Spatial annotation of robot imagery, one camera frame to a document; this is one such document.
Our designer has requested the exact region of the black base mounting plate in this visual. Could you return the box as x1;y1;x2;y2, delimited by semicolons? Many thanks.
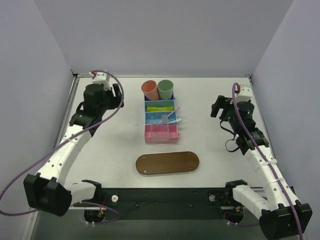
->
84;187;244;223

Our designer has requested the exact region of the pink bin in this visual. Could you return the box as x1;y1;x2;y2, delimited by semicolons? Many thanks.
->
144;124;179;144

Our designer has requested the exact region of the light blue toothbrush bin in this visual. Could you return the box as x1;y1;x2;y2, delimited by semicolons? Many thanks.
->
145;111;177;125

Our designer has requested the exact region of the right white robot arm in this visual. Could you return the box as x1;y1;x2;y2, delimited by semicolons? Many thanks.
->
210;95;313;240

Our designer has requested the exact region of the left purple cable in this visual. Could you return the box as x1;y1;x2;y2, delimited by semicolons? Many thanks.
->
0;70;125;216

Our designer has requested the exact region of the dark blue bin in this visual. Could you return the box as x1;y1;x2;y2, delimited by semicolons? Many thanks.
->
144;92;176;101

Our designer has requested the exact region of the brown wooden oval tray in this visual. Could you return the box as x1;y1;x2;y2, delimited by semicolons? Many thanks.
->
135;151;200;175

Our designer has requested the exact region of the clear textured plastic box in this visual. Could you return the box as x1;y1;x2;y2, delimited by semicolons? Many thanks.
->
150;122;170;144

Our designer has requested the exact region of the green plastic cup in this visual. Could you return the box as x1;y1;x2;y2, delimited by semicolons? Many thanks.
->
157;79;174;100

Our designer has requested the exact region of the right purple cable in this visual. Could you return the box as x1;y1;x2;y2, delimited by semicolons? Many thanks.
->
232;82;305;236

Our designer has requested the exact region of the white toothbrush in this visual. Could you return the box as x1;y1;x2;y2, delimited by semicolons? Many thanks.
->
168;118;182;124

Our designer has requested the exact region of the light blue toothpaste bin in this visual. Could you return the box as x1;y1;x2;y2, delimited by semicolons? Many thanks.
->
144;100;176;112

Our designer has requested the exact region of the pink toothbrush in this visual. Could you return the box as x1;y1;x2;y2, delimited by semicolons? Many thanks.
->
159;106;181;124

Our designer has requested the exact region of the purple cable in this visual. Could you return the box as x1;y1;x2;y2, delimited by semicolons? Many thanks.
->
232;82;305;236
0;70;125;216

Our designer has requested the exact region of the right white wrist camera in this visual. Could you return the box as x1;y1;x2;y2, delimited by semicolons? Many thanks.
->
235;86;252;103

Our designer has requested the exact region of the pink plastic cup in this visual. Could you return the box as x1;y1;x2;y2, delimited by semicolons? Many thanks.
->
141;80;160;101

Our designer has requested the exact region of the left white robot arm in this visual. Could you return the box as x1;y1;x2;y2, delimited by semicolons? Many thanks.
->
23;83;124;216

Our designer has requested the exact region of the yellow-green toothpaste tube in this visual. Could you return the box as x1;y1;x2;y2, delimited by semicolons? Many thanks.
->
146;106;174;112

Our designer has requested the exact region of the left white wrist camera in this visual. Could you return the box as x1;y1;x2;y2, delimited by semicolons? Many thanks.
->
92;72;111;90

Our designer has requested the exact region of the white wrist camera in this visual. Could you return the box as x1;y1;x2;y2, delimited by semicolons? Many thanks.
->
92;72;111;90
235;86;252;103

